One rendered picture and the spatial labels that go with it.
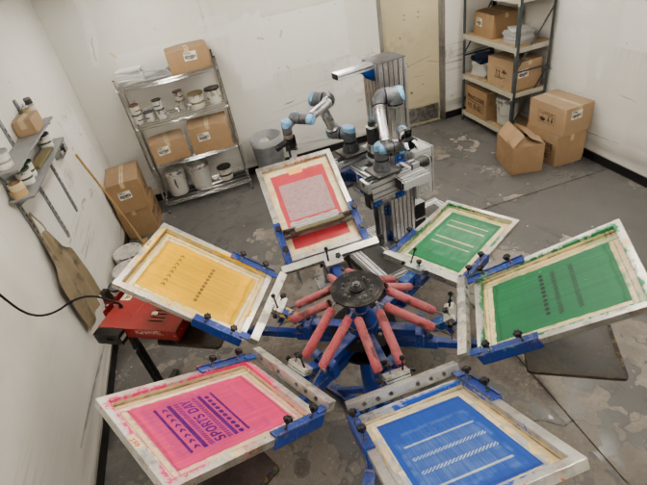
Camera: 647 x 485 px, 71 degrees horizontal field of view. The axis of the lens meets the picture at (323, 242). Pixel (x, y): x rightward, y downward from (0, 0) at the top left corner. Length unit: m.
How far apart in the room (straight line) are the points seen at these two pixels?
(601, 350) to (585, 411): 1.00
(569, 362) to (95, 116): 5.89
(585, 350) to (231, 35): 5.32
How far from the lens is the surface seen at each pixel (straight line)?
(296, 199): 3.30
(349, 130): 3.98
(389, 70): 3.68
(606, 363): 2.75
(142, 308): 3.23
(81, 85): 6.60
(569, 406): 3.72
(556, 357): 2.71
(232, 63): 6.49
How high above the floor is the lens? 3.00
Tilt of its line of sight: 36 degrees down
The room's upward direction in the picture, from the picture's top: 12 degrees counter-clockwise
